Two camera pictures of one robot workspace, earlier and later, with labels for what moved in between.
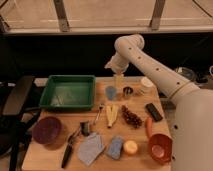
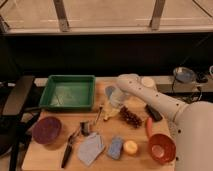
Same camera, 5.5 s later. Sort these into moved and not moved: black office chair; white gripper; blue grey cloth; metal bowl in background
Moved: white gripper
Not moved: blue grey cloth; metal bowl in background; black office chair
